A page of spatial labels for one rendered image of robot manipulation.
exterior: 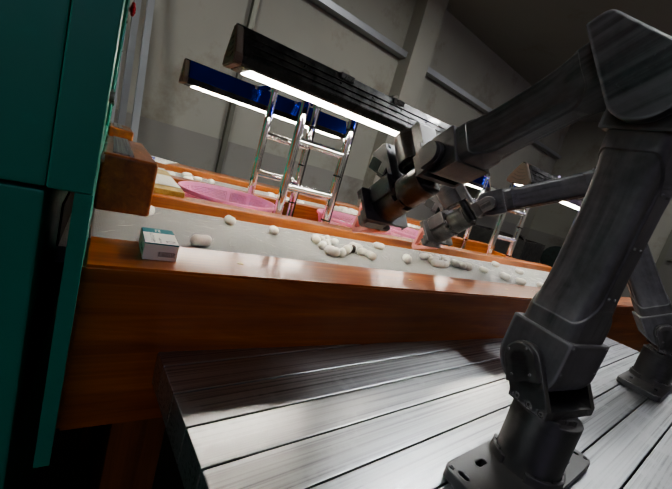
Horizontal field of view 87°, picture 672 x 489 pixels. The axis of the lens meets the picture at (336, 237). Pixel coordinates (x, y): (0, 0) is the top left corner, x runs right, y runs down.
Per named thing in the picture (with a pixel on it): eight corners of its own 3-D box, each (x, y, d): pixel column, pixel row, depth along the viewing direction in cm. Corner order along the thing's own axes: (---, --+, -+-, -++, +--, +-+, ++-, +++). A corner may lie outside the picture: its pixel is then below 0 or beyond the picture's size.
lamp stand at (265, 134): (292, 230, 125) (327, 101, 117) (237, 221, 114) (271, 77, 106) (273, 216, 140) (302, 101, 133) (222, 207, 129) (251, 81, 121)
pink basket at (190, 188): (282, 236, 111) (290, 207, 109) (237, 247, 85) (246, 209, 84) (210, 211, 117) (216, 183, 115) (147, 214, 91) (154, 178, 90)
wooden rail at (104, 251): (646, 352, 137) (667, 309, 134) (54, 433, 36) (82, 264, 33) (611, 336, 147) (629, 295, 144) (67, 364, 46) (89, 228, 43)
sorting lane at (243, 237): (625, 305, 145) (627, 300, 145) (83, 263, 44) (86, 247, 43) (551, 277, 169) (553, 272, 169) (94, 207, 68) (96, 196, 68)
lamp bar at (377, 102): (460, 157, 96) (469, 130, 94) (232, 61, 61) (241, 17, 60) (438, 153, 102) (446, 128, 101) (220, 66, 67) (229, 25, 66)
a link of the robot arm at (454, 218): (437, 213, 94) (458, 200, 89) (449, 210, 97) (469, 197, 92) (450, 236, 92) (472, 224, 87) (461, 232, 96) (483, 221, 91)
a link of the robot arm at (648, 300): (651, 350, 72) (597, 197, 76) (641, 340, 78) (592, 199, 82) (691, 346, 69) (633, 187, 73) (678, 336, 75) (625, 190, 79)
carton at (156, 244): (176, 262, 40) (179, 245, 40) (141, 259, 39) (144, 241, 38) (169, 245, 45) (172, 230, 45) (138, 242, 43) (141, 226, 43)
